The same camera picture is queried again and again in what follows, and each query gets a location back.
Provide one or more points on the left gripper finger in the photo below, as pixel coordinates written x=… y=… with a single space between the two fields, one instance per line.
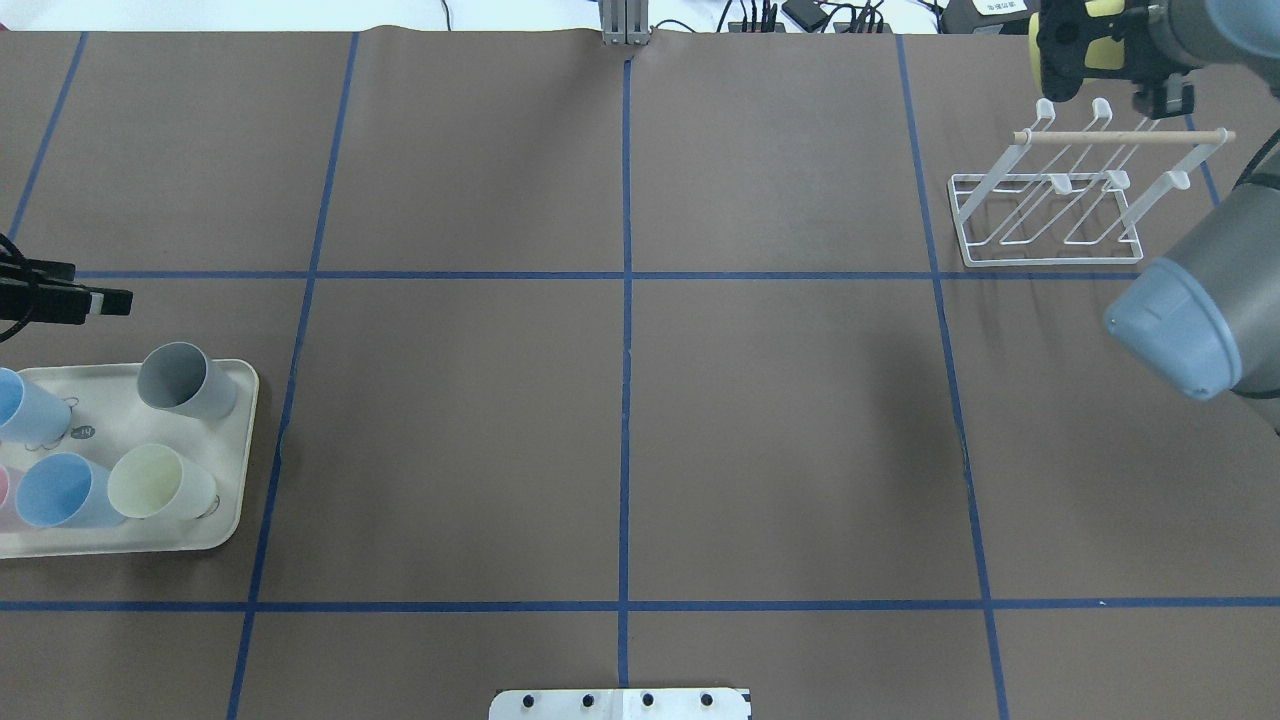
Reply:
x=43 y=271
x=60 y=303

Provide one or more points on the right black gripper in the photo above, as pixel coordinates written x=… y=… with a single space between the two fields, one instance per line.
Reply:
x=1128 y=30

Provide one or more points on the yellow plastic cup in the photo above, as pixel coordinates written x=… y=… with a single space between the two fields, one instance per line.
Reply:
x=1074 y=38

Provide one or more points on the grey plastic cup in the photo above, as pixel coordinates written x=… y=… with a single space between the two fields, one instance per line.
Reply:
x=180 y=378

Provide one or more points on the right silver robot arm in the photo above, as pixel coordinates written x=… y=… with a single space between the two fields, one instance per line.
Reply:
x=1205 y=316

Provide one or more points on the far light blue cup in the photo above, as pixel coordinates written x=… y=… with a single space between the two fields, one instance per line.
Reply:
x=29 y=413

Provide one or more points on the light blue cup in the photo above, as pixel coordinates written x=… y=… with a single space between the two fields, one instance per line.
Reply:
x=66 y=491
x=29 y=413

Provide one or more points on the near light blue cup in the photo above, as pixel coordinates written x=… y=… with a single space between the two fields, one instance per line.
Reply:
x=66 y=491

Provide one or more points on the white plastic cup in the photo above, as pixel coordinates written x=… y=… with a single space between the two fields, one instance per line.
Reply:
x=155 y=482

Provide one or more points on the black box with label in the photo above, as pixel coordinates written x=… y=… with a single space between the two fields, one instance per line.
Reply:
x=964 y=17

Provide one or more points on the black power adapter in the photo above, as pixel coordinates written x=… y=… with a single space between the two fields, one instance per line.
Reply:
x=807 y=15

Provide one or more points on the white wire cup rack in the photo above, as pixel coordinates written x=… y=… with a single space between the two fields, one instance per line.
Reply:
x=1062 y=195

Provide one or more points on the aluminium frame post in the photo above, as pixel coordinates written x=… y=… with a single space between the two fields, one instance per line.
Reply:
x=624 y=22

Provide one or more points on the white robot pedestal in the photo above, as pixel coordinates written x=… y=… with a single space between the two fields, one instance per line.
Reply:
x=623 y=703

